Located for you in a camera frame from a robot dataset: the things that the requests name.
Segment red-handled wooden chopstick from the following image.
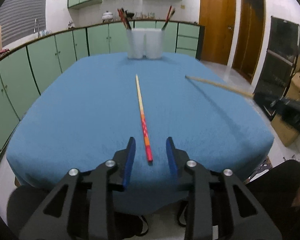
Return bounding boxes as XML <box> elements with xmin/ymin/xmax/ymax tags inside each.
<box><xmin>135</xmin><ymin>74</ymin><xmax>153</xmax><ymax>163</ymax></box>

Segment light wooden chopstick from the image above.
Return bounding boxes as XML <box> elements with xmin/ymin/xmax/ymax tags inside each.
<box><xmin>185</xmin><ymin>75</ymin><xmax>254</xmax><ymax>99</ymax></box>

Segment green lower kitchen cabinets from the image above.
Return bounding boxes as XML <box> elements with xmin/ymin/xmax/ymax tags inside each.
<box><xmin>0</xmin><ymin>19</ymin><xmax>206</xmax><ymax>181</ymax></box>

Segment cardboard box on floor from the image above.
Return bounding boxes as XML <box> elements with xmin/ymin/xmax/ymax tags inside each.
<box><xmin>270</xmin><ymin>72</ymin><xmax>300</xmax><ymax>147</ymax></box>

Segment black glass cabinet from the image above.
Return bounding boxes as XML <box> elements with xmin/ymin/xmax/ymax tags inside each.
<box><xmin>253</xmin><ymin>15</ymin><xmax>300</xmax><ymax>122</ymax></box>

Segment patterned floor mat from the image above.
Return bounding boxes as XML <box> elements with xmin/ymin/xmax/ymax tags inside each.
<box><xmin>246</xmin><ymin>156</ymin><xmax>273</xmax><ymax>183</ymax></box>

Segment blue table cloth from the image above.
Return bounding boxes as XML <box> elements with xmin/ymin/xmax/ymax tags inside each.
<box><xmin>6</xmin><ymin>53</ymin><xmax>274</xmax><ymax>215</ymax></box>

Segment open wooden doorway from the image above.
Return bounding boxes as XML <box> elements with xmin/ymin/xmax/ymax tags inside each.
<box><xmin>232</xmin><ymin>0</ymin><xmax>266</xmax><ymax>83</ymax></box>

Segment white double utensil holder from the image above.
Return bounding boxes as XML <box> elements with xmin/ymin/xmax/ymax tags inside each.
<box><xmin>126</xmin><ymin>28</ymin><xmax>165</xmax><ymax>60</ymax></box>

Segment wooden closed door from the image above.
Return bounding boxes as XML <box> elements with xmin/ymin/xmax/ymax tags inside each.
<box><xmin>199</xmin><ymin>0</ymin><xmax>236</xmax><ymax>65</ymax></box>

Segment brown chopstick in left cup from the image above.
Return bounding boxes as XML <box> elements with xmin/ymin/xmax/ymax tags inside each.
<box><xmin>117</xmin><ymin>8</ymin><xmax>132</xmax><ymax>30</ymax></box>

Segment black wok on stove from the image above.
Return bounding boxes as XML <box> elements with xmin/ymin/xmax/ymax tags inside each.
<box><xmin>126</xmin><ymin>11</ymin><xmax>135</xmax><ymax>19</ymax></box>

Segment white pot on stove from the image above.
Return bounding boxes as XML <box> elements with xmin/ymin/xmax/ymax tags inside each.
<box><xmin>102</xmin><ymin>11</ymin><xmax>114</xmax><ymax>23</ymax></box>

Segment dark chopstick in right cup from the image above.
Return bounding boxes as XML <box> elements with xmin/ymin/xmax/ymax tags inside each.
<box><xmin>161</xmin><ymin>5</ymin><xmax>175</xmax><ymax>31</ymax></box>

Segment sink faucet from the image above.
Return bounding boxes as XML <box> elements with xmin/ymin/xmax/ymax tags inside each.
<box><xmin>33</xmin><ymin>18</ymin><xmax>40</xmax><ymax>38</ymax></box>

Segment grey window shutter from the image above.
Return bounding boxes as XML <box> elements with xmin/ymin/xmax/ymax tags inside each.
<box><xmin>0</xmin><ymin>0</ymin><xmax>46</xmax><ymax>46</ymax></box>

